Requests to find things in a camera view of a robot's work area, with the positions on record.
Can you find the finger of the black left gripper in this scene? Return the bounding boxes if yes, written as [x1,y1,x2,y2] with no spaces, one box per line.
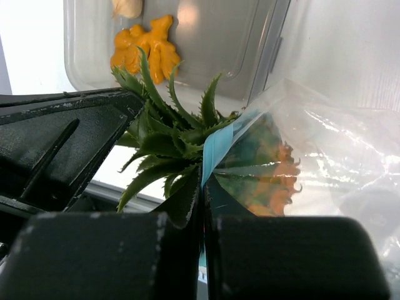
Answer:
[0,87,146,213]

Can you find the yellow toy ginger root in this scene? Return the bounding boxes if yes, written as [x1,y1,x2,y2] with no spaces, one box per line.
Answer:
[110,14,181,84]

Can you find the clear grey plastic bin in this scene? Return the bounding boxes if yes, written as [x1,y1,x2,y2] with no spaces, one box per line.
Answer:
[63,0,290,101]

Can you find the clear zip top bag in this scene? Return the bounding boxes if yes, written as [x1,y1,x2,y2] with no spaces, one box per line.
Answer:
[202,79,399,286]

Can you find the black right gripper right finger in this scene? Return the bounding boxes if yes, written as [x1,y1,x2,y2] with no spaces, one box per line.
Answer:
[203,176,391,299]

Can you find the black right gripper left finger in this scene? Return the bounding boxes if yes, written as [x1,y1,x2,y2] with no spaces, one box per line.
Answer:
[1,168,202,299]

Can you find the toy pineapple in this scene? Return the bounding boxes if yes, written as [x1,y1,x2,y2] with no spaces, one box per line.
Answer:
[112,49,302,217]

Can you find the white toy garlic bulb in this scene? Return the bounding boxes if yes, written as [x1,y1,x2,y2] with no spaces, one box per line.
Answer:
[112,0,143,19]

